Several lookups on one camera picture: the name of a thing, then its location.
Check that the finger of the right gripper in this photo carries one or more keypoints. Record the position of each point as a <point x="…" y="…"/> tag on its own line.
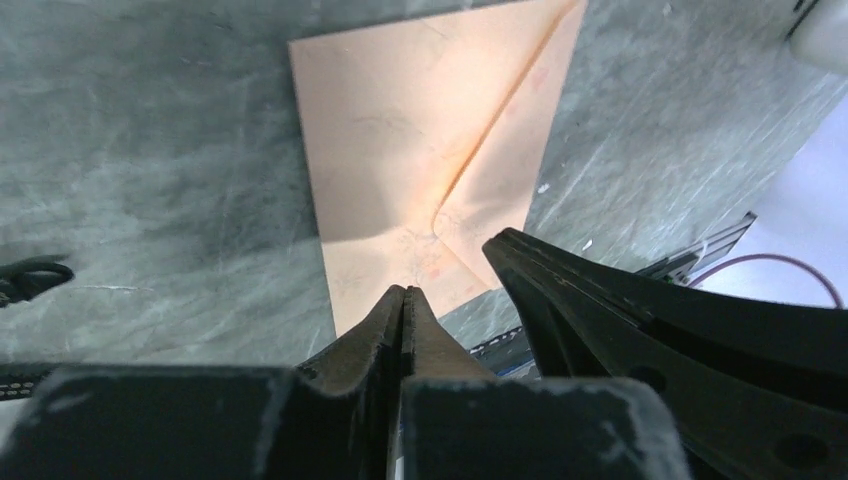
<point x="758" y="390"/>

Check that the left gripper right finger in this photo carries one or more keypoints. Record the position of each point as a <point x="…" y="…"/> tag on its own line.
<point x="456" y="420"/>

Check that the tan envelope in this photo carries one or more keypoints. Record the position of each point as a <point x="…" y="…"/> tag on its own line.
<point x="424" y="138"/>

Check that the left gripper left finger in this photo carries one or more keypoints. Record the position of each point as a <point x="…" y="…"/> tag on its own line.
<point x="331" y="417"/>

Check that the black pliers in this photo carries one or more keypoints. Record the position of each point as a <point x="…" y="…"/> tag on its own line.
<point x="23" y="280"/>

